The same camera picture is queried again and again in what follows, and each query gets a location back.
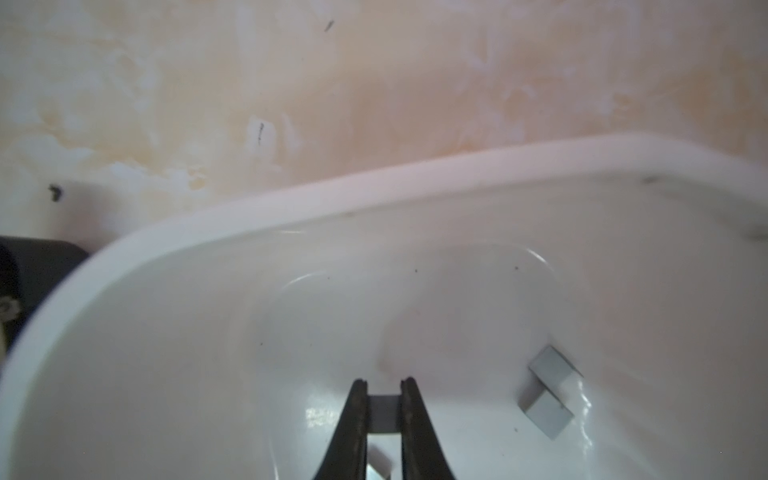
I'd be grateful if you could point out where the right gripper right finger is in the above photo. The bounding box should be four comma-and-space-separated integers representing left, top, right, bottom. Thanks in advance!
400, 377, 455, 480

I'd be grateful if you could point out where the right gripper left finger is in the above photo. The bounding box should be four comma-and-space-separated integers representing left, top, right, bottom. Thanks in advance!
314, 379, 369, 480

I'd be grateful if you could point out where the grey staple strip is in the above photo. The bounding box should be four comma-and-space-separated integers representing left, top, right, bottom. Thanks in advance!
528, 345, 581, 390
367, 395, 401, 435
521, 389, 574, 440
365, 444, 393, 480

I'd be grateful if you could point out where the black stapler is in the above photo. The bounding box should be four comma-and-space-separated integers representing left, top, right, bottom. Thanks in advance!
1, 236, 89, 352

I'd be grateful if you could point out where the white plastic tray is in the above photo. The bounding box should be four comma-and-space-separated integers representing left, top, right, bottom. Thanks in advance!
1, 135, 767, 479

